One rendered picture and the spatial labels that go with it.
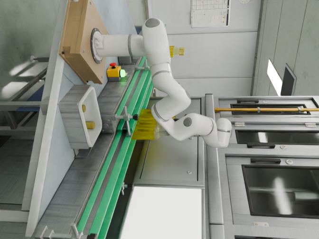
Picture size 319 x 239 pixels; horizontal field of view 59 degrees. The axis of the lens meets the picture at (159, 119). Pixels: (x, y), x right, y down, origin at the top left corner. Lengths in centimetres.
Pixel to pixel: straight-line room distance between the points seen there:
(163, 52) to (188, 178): 61
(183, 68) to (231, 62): 124
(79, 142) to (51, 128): 16
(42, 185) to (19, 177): 58
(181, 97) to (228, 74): 672
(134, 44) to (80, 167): 57
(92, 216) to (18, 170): 75
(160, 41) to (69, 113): 45
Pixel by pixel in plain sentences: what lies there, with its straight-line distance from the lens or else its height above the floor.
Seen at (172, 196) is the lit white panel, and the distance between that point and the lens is 130.
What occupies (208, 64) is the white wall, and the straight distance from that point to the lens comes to 761.
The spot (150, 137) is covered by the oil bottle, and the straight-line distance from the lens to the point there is 146.
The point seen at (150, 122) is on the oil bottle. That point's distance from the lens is 151.
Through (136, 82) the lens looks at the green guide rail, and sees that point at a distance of 171.
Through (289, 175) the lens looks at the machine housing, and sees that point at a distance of 154.
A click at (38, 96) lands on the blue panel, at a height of 37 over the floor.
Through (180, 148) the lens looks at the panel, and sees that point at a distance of 155.
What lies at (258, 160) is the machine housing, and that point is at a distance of 156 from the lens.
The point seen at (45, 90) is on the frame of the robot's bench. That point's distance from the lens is 126.
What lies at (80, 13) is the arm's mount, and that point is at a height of 81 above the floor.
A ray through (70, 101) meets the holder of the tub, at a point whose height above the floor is 80.
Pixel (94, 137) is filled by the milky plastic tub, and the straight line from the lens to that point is 129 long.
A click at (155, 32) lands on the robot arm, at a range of 114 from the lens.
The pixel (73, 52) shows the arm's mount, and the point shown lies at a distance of 117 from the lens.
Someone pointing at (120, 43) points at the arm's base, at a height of 96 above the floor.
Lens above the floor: 129
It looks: 8 degrees down
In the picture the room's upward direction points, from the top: 90 degrees clockwise
